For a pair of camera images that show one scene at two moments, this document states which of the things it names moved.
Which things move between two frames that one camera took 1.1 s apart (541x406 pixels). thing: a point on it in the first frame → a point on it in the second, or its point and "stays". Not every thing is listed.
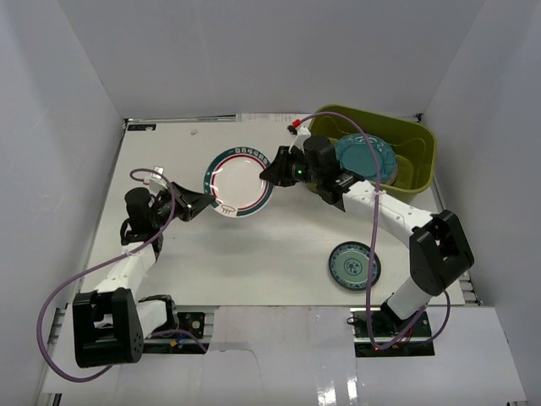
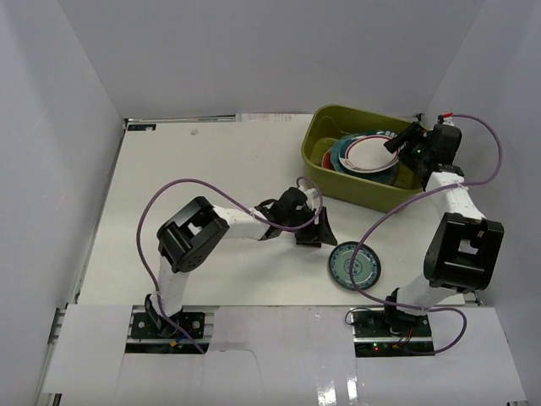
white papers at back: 270,117 stays
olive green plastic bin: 414,143 stays
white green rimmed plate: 232,178 → 366,152
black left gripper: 178,203 → 315,228
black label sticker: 144,127 stays
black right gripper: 278,171 → 409,134
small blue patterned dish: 349,266 stays
